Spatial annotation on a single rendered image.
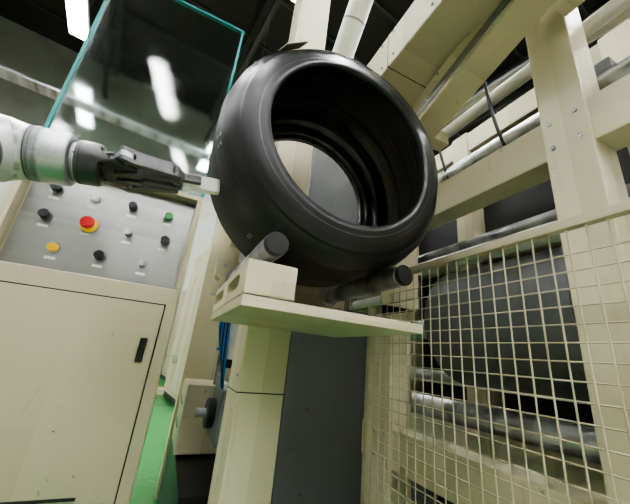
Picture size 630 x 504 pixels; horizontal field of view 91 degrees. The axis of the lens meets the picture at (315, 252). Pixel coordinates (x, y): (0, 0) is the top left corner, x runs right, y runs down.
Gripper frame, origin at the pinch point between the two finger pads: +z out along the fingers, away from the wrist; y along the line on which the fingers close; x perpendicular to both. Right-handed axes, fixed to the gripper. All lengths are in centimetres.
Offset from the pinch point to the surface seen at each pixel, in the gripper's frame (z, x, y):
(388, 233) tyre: 36.3, 9.5, -11.7
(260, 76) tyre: 8.4, -19.8, -11.3
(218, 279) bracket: 7.8, 14.4, 23.5
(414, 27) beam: 53, -57, -11
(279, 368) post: 26, 38, 26
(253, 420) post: 19, 50, 26
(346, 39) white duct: 67, -121, 44
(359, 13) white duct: 70, -131, 35
